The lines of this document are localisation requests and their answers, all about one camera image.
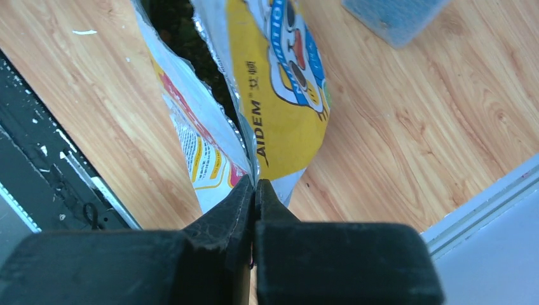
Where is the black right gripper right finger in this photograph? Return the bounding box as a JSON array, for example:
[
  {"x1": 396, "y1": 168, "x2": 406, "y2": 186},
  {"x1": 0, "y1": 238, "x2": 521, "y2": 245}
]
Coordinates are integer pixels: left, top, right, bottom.
[{"x1": 254, "y1": 180, "x2": 444, "y2": 304}]

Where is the cat food bag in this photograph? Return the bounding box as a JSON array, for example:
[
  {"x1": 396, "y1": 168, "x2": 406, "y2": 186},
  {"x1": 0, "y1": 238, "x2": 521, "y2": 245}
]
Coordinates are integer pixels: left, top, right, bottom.
[{"x1": 132, "y1": 1, "x2": 331, "y2": 213}]

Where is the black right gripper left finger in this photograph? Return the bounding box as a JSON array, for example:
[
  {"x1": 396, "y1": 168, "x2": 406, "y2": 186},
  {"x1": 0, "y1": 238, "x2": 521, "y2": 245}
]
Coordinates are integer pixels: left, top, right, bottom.
[{"x1": 1, "y1": 177, "x2": 253, "y2": 304}]

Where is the blue item in bubble wrap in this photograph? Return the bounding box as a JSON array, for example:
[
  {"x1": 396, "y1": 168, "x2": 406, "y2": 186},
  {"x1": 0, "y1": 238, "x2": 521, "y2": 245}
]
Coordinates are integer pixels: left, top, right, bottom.
[{"x1": 341, "y1": 0, "x2": 449, "y2": 48}]

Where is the brown pet food kibble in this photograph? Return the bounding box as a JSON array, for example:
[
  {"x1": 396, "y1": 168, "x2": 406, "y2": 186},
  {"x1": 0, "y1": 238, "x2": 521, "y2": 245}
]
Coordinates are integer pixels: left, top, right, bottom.
[{"x1": 142, "y1": 0, "x2": 238, "y2": 126}]

